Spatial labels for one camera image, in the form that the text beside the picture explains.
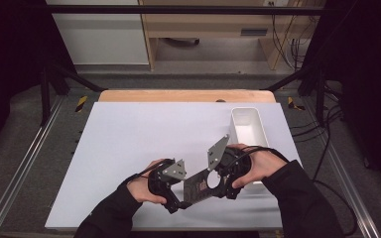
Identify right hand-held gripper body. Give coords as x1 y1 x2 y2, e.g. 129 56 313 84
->
206 134 254 196

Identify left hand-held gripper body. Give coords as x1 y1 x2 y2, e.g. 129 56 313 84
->
147 158 188 206

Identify white plastic bin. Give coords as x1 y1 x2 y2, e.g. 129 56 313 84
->
229 106 271 191

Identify person's left hand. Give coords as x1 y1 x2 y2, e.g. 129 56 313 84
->
126 158 171 204

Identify person's right hand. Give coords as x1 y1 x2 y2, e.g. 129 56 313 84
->
226 142 290 190

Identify white table cover board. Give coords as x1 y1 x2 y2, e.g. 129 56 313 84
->
44 101 303 230

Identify yellow black hazard tape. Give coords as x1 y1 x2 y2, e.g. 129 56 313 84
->
74 95 89 114
287 96 307 112

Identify grey desk label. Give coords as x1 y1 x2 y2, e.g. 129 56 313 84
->
240 28 269 37

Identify light wooden desk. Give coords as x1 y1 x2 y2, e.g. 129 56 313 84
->
138 0 325 71

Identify white cabinet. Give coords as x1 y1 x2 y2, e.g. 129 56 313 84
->
45 0 151 65

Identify black curtain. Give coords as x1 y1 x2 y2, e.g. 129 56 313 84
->
0 0 77 160
302 0 381 194

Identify left hand-held gripper cable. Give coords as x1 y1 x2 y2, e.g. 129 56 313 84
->
124 159 176 184

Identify hand-held gripper cable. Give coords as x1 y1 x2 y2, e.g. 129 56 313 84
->
226 145 359 237
124 159 176 184

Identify right hand-held gripper cable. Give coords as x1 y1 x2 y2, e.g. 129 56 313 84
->
226 145 359 237

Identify black floor cables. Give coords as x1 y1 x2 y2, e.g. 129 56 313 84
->
290 80 345 152

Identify black metal frame stand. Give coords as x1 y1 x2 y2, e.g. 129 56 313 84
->
260 62 327 126
40 61 108 127

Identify aluminium rail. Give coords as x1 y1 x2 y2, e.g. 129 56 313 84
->
0 95 65 238
302 97 381 238

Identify hanging black desk cables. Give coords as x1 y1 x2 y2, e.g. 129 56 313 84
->
270 1 319 71

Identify black horizontal frame bar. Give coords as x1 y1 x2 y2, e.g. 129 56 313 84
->
45 4 328 16

